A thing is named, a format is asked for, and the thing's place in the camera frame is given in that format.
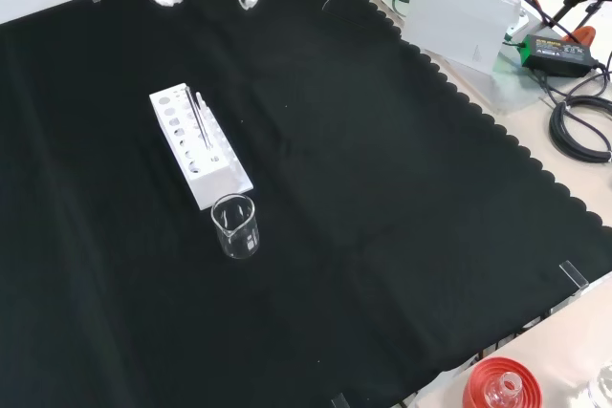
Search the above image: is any black power supply brick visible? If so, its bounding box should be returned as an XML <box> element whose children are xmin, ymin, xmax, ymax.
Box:
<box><xmin>519</xmin><ymin>33</ymin><xmax>600</xmax><ymax>78</ymax></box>

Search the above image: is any pale board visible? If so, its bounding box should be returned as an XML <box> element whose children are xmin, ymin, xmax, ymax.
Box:
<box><xmin>403</xmin><ymin>0</ymin><xmax>522</xmax><ymax>75</ymax></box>

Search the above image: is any black bench cloth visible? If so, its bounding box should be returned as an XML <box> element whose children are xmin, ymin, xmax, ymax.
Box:
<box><xmin>0</xmin><ymin>0</ymin><xmax>612</xmax><ymax>408</ymax></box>

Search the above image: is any small clear glass beaker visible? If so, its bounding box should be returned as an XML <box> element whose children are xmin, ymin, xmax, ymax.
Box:
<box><xmin>210</xmin><ymin>193</ymin><xmax>261</xmax><ymax>261</ymax></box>

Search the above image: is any clear glass rod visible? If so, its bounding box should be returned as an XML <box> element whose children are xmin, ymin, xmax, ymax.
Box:
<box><xmin>185</xmin><ymin>86</ymin><xmax>214</xmax><ymax>151</ymax></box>

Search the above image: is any clear glassware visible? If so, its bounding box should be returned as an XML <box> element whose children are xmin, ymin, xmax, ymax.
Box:
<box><xmin>586</xmin><ymin>362</ymin><xmax>612</xmax><ymax>408</ymax></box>

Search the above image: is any white test tube rack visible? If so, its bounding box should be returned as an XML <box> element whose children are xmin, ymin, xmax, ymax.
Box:
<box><xmin>148</xmin><ymin>82</ymin><xmax>254</xmax><ymax>212</ymax></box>

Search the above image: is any translucent base plate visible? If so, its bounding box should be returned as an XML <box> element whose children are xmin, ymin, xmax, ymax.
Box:
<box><xmin>366</xmin><ymin>0</ymin><xmax>555</xmax><ymax>117</ymax></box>

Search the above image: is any orange clamp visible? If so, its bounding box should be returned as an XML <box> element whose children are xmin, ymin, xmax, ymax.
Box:
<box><xmin>563</xmin><ymin>25</ymin><xmax>597</xmax><ymax>46</ymax></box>

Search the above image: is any coiled black cable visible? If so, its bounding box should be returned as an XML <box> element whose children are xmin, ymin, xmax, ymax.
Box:
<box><xmin>548</xmin><ymin>95</ymin><xmax>612</xmax><ymax>164</ymax></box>

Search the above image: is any clear glass flask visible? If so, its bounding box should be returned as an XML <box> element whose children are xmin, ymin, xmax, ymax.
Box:
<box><xmin>485</xmin><ymin>372</ymin><xmax>523</xmax><ymax>408</ymax></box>

